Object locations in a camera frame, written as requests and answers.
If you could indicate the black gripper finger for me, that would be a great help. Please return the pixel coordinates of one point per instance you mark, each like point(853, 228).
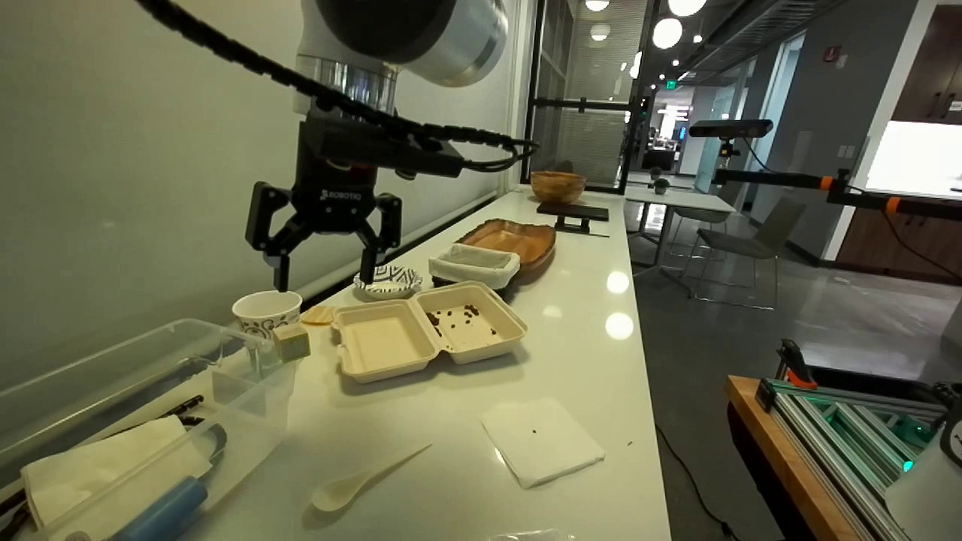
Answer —
point(267, 228)
point(381, 231)

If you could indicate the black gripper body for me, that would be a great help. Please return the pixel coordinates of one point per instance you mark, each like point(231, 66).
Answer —
point(339, 168)

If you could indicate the small wooden block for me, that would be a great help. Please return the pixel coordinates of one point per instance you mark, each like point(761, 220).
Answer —
point(294, 344)

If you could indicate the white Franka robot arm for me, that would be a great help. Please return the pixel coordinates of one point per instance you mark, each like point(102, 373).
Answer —
point(461, 40)

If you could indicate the beige clamshell container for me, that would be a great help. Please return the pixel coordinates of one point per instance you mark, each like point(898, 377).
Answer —
point(381, 348)

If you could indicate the black white patterned bowl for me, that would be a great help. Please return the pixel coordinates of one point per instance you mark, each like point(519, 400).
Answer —
point(394, 285)

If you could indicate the patterned paper cup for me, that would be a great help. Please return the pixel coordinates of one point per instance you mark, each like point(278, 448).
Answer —
point(265, 316)

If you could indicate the oval wooden tray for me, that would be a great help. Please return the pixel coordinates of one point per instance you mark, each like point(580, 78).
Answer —
point(520, 243)

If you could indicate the smooth wooden bowl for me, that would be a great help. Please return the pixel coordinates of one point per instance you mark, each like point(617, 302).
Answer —
point(556, 188)

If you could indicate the black bowl stand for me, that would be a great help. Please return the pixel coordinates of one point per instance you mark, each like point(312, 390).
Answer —
point(574, 213)

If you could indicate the black framed glass partition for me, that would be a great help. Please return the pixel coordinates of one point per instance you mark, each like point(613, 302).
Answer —
point(542, 100)

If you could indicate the clear plastic bin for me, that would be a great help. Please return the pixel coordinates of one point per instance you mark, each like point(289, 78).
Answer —
point(121, 372)

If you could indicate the white square napkin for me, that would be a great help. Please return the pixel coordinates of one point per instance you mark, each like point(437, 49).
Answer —
point(542, 441)

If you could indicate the white plastic spoon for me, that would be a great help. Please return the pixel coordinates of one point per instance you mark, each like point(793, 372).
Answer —
point(335, 495)

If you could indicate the white side table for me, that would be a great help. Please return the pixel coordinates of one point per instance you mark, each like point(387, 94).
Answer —
point(681, 199)

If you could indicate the white tissue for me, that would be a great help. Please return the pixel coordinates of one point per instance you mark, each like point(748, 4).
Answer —
point(91, 471)

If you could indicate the blue tube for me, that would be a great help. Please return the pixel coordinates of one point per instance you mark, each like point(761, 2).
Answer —
point(165, 513)

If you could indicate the round ceiling light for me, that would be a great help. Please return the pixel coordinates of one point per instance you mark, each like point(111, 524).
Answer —
point(669, 34)
point(687, 8)

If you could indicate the grey chair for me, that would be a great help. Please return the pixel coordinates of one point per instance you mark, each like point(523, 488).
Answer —
point(767, 228)

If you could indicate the black boom with orange joints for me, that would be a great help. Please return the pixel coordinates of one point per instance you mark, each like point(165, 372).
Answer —
point(784, 177)

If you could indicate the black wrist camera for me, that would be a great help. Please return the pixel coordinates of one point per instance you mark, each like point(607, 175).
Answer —
point(426, 156)

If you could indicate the black stereo camera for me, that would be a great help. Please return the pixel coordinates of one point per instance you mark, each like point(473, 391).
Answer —
point(730, 128)

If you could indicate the aluminium profile frame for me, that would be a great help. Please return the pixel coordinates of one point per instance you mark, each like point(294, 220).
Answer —
point(853, 432)

